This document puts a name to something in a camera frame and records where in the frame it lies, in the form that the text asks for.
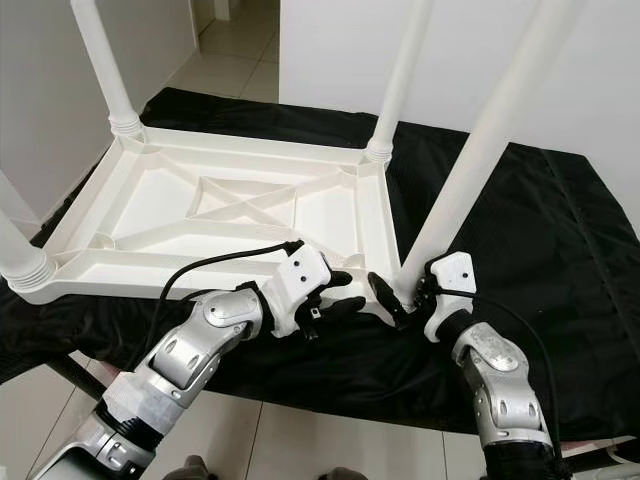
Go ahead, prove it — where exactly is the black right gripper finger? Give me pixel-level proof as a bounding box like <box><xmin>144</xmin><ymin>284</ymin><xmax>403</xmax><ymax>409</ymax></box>
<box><xmin>369</xmin><ymin>271</ymin><xmax>412</xmax><ymax>327</ymax></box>

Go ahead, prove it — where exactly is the white plastic table top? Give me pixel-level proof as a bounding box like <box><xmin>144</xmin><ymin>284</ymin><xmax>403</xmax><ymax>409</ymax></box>
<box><xmin>5</xmin><ymin>128</ymin><xmax>402</xmax><ymax>327</ymax></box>

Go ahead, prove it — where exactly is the black cloth table cover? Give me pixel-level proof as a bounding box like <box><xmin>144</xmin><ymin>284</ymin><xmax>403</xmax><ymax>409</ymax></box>
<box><xmin>0</xmin><ymin>87</ymin><xmax>640</xmax><ymax>443</ymax></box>

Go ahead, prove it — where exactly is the grey robot right leg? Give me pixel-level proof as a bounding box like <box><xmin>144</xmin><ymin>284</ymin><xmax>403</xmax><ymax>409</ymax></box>
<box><xmin>315</xmin><ymin>466</ymin><xmax>363</xmax><ymax>480</ymax></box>

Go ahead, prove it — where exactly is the grey robot leg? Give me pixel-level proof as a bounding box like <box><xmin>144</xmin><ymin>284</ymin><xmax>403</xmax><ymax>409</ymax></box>
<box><xmin>315</xmin><ymin>466</ymin><xmax>363</xmax><ymax>480</ymax></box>
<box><xmin>165</xmin><ymin>455</ymin><xmax>213</xmax><ymax>480</ymax></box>

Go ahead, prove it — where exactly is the grey robot left leg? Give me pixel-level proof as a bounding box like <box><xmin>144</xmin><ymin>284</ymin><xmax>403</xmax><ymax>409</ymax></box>
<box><xmin>165</xmin><ymin>455</ymin><xmax>213</xmax><ymax>480</ymax></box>

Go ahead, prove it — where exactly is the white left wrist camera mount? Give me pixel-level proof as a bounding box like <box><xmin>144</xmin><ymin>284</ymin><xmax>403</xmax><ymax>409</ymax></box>
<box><xmin>263</xmin><ymin>243</ymin><xmax>337</xmax><ymax>337</ymax></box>

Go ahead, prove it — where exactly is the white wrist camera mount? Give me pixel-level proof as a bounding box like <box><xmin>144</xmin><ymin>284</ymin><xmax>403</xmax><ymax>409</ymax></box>
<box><xmin>422</xmin><ymin>252</ymin><xmax>477</xmax><ymax>344</ymax></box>
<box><xmin>263</xmin><ymin>243</ymin><xmax>337</xmax><ymax>337</ymax></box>

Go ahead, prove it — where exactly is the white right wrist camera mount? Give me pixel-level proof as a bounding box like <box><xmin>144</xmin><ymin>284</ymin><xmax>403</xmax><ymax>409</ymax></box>
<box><xmin>422</xmin><ymin>252</ymin><xmax>477</xmax><ymax>344</ymax></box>

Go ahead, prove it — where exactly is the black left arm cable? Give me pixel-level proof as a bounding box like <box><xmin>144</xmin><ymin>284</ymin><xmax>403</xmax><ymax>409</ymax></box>
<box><xmin>155</xmin><ymin>239</ymin><xmax>307</xmax><ymax>337</ymax></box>

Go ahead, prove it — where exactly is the black metal table frame bar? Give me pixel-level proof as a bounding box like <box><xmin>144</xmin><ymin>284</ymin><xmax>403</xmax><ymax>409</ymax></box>
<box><xmin>50</xmin><ymin>355</ymin><xmax>107</xmax><ymax>397</ymax></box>

